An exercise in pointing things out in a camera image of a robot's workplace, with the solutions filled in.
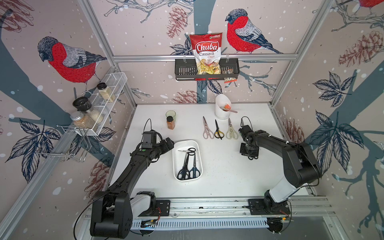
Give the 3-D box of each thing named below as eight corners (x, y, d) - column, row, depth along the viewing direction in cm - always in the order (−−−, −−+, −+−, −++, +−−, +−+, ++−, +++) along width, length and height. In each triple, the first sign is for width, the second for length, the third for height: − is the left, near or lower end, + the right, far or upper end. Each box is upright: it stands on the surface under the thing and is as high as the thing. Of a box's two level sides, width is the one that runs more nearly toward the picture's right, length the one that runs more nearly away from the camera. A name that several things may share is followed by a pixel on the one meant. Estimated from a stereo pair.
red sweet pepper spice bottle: (168, 129, 107) (166, 121, 100) (168, 124, 110) (166, 116, 103) (174, 129, 107) (172, 121, 100) (175, 124, 110) (173, 116, 103)
